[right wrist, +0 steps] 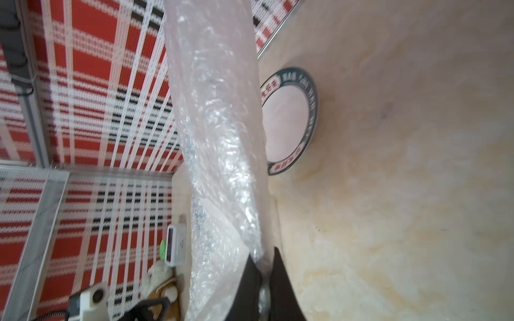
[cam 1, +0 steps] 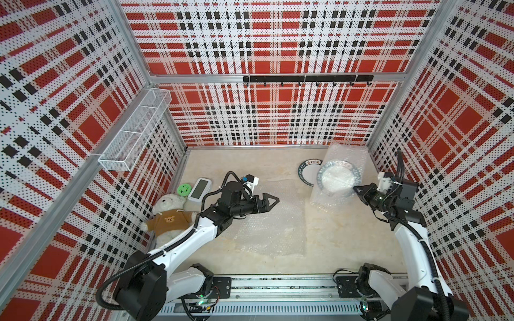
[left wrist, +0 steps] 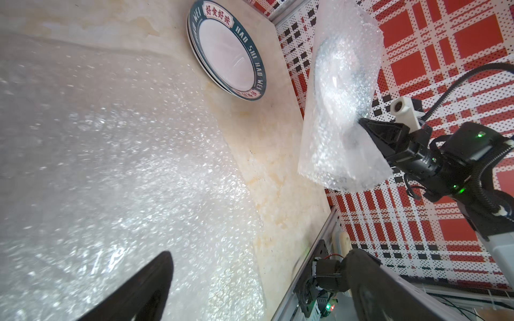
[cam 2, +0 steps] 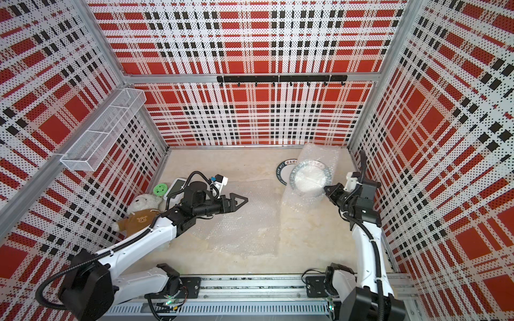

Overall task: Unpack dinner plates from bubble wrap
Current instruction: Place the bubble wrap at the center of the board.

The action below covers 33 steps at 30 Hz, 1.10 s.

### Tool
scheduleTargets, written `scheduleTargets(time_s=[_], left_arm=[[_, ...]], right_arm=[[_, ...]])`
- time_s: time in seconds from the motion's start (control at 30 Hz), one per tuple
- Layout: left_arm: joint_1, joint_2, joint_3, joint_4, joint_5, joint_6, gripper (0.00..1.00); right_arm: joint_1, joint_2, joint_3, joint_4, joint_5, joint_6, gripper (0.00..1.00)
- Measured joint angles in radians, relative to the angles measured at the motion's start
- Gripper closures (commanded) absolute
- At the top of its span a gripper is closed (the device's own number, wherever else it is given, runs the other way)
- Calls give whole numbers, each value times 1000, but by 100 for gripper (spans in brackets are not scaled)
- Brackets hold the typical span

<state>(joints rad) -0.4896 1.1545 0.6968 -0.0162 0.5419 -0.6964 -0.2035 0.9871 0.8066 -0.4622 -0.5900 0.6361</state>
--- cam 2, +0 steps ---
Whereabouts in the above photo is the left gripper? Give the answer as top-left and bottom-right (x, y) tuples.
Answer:
(194, 193), (248, 217)

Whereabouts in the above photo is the grey rimmed plate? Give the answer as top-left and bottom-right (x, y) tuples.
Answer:
(289, 159), (333, 197)
(276, 159), (297, 185)

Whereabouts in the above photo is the bubble wrap of orange plate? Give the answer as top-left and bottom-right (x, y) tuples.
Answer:
(190, 179), (284, 257)

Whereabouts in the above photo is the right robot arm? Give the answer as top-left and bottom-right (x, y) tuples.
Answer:
(324, 174), (406, 320)

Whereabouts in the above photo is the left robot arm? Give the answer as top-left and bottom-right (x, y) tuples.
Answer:
(35, 181), (248, 320)

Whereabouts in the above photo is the white digital clock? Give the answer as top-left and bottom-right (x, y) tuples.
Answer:
(163, 178), (186, 202)

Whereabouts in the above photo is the green round button toy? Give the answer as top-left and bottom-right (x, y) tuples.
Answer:
(153, 183), (169, 197)

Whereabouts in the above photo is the white teddy bear toy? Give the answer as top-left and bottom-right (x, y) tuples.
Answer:
(111, 194), (163, 237)

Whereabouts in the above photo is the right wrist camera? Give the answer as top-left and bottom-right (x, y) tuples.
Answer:
(345, 172), (360, 192)

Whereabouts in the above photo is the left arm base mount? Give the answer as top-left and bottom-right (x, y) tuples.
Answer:
(172, 277), (202, 300)

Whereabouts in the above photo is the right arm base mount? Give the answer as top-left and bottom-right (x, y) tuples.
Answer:
(305, 274), (329, 298)

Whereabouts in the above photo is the black hook rail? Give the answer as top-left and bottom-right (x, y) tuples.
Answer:
(217, 74), (348, 86)

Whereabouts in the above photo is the white wire mesh basket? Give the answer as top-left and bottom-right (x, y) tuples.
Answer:
(60, 88), (146, 172)

